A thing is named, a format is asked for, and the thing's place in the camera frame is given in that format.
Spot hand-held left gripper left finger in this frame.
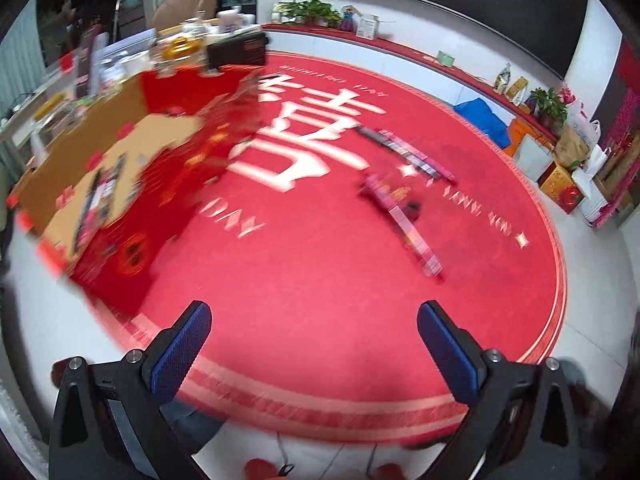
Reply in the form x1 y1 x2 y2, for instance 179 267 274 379
47 300 212 480

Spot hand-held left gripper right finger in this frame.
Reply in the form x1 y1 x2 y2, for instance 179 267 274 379
419 301 583 480

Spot red cardboard box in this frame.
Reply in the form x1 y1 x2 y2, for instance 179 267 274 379
7 65 266 321

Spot thick black marker pen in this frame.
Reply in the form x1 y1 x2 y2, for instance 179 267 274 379
72 180 108 256

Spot person's leg in jeans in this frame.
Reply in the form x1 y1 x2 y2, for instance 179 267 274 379
160 400 226 456

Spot red lighter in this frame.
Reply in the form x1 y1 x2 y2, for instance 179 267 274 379
390 207 446 278

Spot round red rug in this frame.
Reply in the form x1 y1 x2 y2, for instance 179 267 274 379
70 50 568 446

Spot pink clear click pen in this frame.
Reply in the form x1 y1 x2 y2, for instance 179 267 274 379
357 174 401 211

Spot red and gold gift box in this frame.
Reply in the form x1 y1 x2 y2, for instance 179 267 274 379
539 162 586 213

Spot white paper bag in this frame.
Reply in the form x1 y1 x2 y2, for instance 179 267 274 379
515 135 556 183

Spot red clear gel pen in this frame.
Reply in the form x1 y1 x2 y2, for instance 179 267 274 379
377 130 436 171

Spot white shopping bags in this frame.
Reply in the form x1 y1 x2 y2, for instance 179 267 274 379
570 145 616 226

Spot orange paper bag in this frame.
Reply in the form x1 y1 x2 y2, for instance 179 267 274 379
504 120 533 158

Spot black grip gel pen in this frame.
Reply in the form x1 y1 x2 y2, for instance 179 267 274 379
357 127 441 181

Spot blue plastic bag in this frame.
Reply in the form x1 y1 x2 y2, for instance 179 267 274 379
454 99 516 148

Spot brown paper bag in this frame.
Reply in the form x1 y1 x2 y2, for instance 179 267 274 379
554 125 591 168

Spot potted plant red flowers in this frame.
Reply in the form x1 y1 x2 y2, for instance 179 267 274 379
529 87 570 128

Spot gold snack bag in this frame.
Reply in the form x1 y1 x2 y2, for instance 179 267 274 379
505 76 530 106

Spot glass jar gold lid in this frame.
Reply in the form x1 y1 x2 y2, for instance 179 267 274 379
155 35 206 68

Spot tall dark box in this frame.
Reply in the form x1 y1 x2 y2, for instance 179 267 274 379
74 27 101 101

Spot black radio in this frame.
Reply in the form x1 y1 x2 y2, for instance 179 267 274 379
206 31 271 70

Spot low red-topped bench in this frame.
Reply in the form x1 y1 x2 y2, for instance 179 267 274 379
261 22 561 143

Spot small white box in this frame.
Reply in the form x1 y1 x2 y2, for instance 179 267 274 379
356 12 380 40

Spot beige shell-back chair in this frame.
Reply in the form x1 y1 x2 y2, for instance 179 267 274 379
150 0 222 31

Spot green potted plant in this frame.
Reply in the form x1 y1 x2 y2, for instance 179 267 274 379
274 0 343 28

